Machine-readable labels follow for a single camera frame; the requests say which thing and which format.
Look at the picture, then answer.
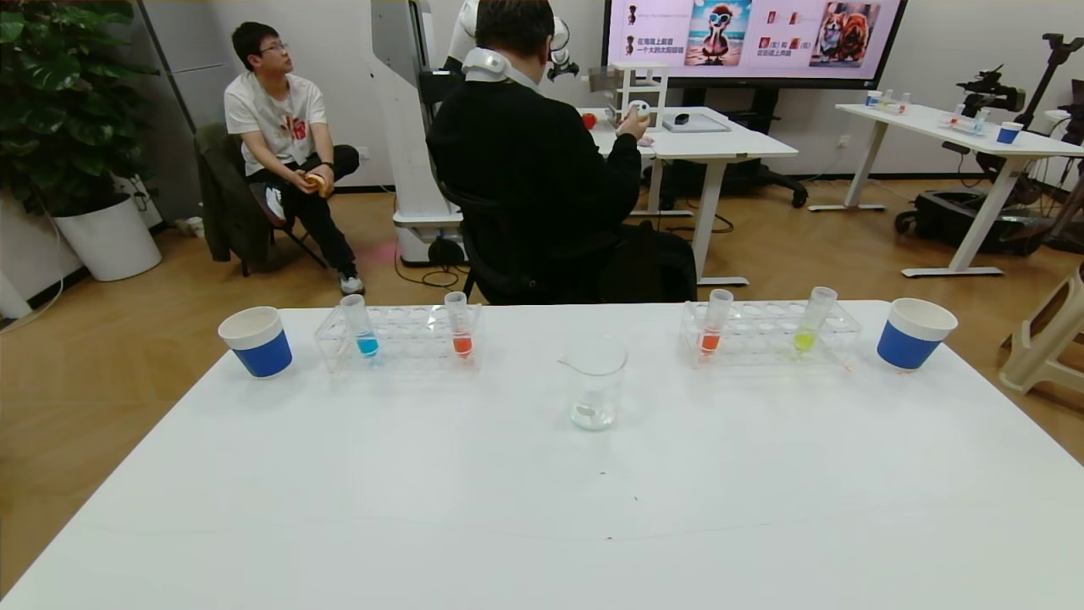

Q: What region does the test tube with blue pigment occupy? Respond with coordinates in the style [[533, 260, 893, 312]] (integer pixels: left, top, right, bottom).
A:
[[340, 293, 380, 360]]

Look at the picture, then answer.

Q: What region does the test tube with yellow pigment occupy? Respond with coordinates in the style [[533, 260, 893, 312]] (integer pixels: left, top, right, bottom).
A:
[[793, 286, 838, 354]]

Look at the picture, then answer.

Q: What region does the test tube with orange pigment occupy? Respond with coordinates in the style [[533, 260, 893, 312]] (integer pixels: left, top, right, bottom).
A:
[[699, 289, 734, 354], [444, 291, 473, 358]]

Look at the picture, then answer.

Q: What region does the clear glass beaker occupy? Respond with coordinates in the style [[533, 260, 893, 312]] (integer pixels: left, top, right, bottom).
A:
[[558, 335, 629, 432]]

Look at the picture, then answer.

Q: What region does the clear acrylic test tube rack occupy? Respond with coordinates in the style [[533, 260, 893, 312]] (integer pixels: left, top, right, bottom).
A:
[[313, 302, 484, 374], [680, 299, 863, 370]]

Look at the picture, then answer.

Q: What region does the black office chair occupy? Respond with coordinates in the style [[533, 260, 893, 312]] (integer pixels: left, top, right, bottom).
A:
[[440, 182, 628, 304]]

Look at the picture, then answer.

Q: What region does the person in black sweater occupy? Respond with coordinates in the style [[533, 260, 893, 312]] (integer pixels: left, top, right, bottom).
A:
[[426, 0, 698, 304]]

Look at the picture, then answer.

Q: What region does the white robot tower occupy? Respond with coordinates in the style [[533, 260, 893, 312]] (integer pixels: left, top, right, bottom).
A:
[[368, 0, 467, 265]]

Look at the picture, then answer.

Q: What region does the gray tablet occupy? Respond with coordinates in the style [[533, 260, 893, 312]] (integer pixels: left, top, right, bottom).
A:
[[662, 114, 732, 134]]

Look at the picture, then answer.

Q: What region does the white drawer organizer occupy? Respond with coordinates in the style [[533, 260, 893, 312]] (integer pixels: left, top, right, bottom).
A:
[[611, 61, 670, 130]]

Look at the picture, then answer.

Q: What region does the white neck device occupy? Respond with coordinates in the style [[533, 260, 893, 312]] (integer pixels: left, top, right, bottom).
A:
[[462, 47, 543, 90]]

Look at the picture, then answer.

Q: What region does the black screen stand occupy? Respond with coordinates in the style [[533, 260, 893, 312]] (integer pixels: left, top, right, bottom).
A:
[[669, 85, 808, 208]]

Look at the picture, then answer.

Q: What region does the blue and white paper cup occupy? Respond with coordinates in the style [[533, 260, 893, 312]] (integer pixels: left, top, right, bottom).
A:
[[877, 297, 959, 372], [218, 306, 293, 379]]

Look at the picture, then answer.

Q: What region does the black folding chair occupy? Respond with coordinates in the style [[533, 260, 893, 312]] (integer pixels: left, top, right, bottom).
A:
[[241, 178, 329, 278]]

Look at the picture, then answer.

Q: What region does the man in white t-shirt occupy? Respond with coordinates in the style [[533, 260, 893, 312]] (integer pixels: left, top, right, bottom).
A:
[[224, 21, 366, 296]]

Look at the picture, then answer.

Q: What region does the dark green jacket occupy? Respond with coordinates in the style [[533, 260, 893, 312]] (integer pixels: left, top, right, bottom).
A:
[[194, 123, 274, 263]]

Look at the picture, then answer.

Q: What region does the large black display screen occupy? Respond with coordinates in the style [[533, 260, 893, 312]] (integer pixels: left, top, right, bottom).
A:
[[602, 0, 908, 90]]

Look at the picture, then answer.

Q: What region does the long white standing desk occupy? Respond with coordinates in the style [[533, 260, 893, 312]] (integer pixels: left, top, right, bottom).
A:
[[809, 103, 1084, 279]]

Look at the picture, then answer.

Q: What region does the white plant pot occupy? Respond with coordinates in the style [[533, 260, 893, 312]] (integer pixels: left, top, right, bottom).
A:
[[51, 193, 163, 282]]

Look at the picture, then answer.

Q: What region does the cream plastic stool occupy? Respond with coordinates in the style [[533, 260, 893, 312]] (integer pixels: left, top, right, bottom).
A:
[[999, 264, 1084, 395]]

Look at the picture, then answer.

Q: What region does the large green leafy plant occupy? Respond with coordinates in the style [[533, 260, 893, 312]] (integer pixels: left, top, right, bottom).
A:
[[0, 0, 158, 217]]

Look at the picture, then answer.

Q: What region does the white pillar base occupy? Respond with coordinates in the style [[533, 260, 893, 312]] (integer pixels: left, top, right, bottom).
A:
[[0, 269, 33, 321]]

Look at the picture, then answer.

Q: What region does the black tripod stand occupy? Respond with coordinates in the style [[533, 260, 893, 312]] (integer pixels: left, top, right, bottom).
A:
[[1016, 32, 1084, 128]]

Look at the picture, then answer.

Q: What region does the black floor cable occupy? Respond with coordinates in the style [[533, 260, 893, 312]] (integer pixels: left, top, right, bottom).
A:
[[394, 240, 468, 289]]

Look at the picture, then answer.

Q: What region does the gray wall cabinet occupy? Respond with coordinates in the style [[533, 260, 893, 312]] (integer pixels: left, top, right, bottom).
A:
[[135, 0, 240, 223]]

